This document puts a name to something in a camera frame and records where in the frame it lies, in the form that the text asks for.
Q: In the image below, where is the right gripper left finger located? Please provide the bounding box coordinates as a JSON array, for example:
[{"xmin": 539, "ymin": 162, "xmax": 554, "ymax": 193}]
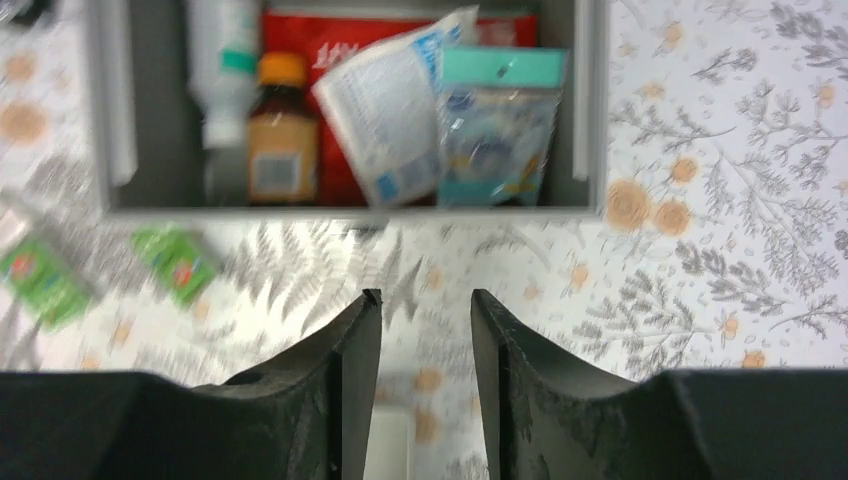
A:
[{"xmin": 1, "ymin": 289, "xmax": 382, "ymax": 479}]

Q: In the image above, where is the green small box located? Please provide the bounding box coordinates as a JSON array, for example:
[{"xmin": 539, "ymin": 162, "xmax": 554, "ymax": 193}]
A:
[
  {"xmin": 131, "ymin": 228, "xmax": 220, "ymax": 307},
  {"xmin": 1, "ymin": 236, "xmax": 94, "ymax": 330}
]

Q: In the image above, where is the amber medicine bottle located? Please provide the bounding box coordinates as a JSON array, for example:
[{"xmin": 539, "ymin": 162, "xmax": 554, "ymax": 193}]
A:
[{"xmin": 247, "ymin": 52, "xmax": 320, "ymax": 206}]

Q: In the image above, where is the white tube bottle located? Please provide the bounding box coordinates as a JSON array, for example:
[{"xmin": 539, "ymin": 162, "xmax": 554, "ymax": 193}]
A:
[{"xmin": 184, "ymin": 0, "xmax": 263, "ymax": 149}]

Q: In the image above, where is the red first aid pouch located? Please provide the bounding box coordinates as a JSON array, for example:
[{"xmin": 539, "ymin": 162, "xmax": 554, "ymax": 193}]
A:
[{"xmin": 263, "ymin": 6, "xmax": 538, "ymax": 208}]

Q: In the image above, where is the grey metal medicine box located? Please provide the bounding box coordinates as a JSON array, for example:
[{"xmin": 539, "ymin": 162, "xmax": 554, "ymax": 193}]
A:
[{"xmin": 81, "ymin": 1, "xmax": 610, "ymax": 224}]

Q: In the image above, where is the floral table mat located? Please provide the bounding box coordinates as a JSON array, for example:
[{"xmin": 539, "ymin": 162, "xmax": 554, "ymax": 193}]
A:
[{"xmin": 1, "ymin": 1, "xmax": 847, "ymax": 479}]

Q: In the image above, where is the white gauze sachet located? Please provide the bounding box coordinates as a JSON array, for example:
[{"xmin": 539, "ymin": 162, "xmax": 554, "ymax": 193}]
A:
[{"xmin": 312, "ymin": 5, "xmax": 479, "ymax": 208}]

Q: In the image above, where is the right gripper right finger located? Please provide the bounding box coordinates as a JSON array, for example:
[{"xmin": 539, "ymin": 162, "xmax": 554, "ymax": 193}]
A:
[{"xmin": 470, "ymin": 289, "xmax": 847, "ymax": 479}]

